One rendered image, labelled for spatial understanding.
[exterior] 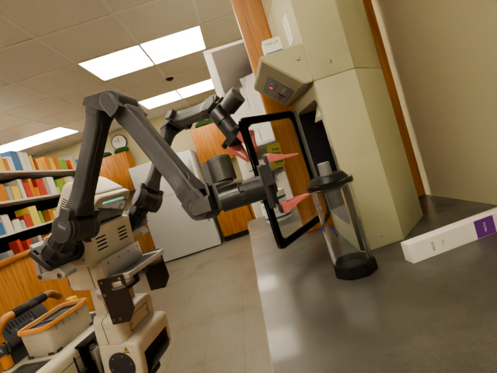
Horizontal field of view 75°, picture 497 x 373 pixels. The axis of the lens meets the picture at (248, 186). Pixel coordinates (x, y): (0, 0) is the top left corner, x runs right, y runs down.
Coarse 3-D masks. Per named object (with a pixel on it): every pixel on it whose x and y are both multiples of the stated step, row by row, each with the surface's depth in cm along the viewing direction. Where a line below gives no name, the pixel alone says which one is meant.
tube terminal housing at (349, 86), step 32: (288, 0) 82; (320, 0) 81; (352, 0) 90; (320, 32) 82; (352, 32) 86; (320, 64) 82; (352, 64) 83; (320, 96) 83; (352, 96) 83; (384, 96) 94; (352, 128) 84; (384, 128) 90; (352, 160) 84; (384, 160) 86; (384, 192) 85; (416, 192) 100; (384, 224) 86
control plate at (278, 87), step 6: (270, 78) 92; (270, 84) 98; (276, 84) 95; (282, 84) 92; (264, 90) 108; (270, 90) 104; (276, 90) 101; (288, 90) 94; (276, 96) 107; (288, 96) 100; (282, 102) 111
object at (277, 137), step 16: (240, 128) 91; (256, 128) 96; (272, 128) 102; (288, 128) 109; (256, 144) 94; (272, 144) 100; (288, 144) 107; (288, 160) 105; (304, 160) 113; (288, 176) 104; (304, 176) 111; (288, 192) 102; (304, 192) 109; (304, 208) 107; (272, 224) 93; (288, 224) 99; (304, 224) 105
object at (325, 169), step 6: (324, 162) 74; (318, 168) 75; (324, 168) 74; (330, 168) 74; (324, 174) 74; (330, 174) 74; (336, 174) 71; (342, 174) 72; (312, 180) 74; (318, 180) 72; (324, 180) 71; (330, 180) 71; (336, 180) 71
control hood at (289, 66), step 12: (288, 48) 82; (300, 48) 82; (264, 60) 82; (276, 60) 82; (288, 60) 82; (300, 60) 82; (264, 72) 89; (276, 72) 85; (288, 72) 82; (300, 72) 82; (264, 84) 101; (288, 84) 89; (300, 84) 85
